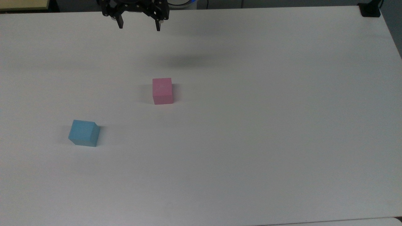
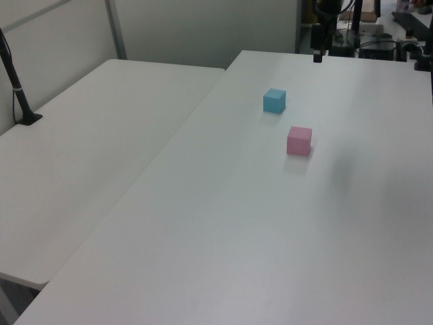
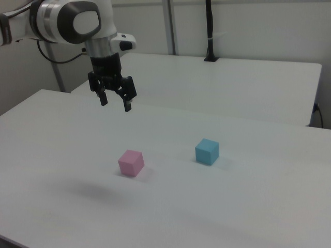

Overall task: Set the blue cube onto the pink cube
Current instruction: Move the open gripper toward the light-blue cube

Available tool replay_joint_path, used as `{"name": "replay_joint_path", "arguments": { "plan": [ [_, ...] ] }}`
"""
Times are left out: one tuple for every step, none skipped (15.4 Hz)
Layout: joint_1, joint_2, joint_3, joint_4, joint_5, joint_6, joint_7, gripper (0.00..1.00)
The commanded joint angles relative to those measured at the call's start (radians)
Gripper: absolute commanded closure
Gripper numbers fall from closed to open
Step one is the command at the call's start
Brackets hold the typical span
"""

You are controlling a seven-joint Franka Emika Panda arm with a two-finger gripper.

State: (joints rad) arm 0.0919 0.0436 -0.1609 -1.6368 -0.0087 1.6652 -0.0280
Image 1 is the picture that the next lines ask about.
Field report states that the blue cube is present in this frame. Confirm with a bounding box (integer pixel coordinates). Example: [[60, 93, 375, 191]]
[[68, 119, 101, 148]]

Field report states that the black camera pole with clamp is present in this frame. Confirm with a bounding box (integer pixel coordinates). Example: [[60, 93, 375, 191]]
[[357, 0, 383, 18]]

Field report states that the yellow board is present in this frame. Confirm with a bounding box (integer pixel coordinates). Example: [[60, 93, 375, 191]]
[[0, 0, 51, 12]]

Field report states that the pink cube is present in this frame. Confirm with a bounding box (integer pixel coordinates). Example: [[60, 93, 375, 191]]
[[152, 78, 174, 105]]

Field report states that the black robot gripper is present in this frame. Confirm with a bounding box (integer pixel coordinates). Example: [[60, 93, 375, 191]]
[[97, 0, 170, 32]]

